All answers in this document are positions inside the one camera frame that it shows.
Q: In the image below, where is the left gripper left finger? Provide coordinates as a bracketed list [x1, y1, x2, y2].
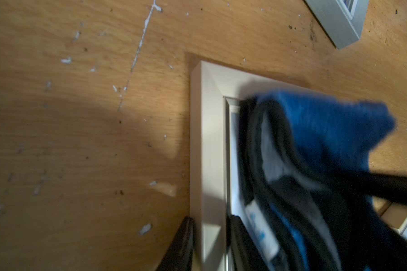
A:
[156, 216, 194, 271]

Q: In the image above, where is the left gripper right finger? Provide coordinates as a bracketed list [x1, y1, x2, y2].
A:
[230, 215, 269, 271]

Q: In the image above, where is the blue microfiber cloth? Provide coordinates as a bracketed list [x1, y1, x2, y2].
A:
[237, 91, 407, 271]

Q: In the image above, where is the cream picture frame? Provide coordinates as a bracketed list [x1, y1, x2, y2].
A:
[381, 203, 407, 240]
[189, 61, 307, 271]

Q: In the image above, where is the light green picture frame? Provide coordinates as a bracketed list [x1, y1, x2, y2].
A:
[305, 0, 369, 49]

